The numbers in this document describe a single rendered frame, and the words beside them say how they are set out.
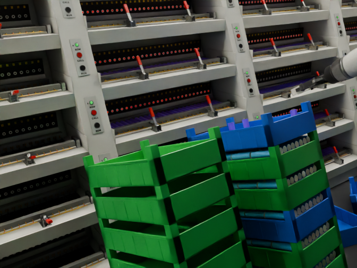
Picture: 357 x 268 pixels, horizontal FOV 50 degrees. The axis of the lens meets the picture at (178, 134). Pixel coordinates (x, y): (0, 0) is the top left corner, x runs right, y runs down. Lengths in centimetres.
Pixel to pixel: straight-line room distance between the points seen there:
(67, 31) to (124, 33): 21
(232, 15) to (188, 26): 23
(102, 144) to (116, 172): 43
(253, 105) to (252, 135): 70
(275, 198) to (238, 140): 17
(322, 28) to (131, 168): 161
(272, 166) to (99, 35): 75
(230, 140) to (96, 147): 48
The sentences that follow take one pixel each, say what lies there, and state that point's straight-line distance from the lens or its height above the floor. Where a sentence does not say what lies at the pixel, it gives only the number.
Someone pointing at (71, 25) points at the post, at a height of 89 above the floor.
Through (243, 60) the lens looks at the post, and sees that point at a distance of 167.
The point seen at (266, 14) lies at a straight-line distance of 187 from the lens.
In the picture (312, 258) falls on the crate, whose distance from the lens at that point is 106.
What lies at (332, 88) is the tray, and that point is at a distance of 208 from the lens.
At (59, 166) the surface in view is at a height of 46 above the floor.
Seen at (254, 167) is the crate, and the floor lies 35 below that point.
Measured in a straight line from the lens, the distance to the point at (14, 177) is 123.
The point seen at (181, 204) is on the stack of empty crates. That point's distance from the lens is 79.
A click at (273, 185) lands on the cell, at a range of 98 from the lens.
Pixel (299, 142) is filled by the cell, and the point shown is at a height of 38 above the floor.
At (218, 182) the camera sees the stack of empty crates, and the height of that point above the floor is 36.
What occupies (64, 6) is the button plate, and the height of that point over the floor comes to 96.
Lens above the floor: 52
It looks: 2 degrees down
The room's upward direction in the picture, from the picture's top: 14 degrees counter-clockwise
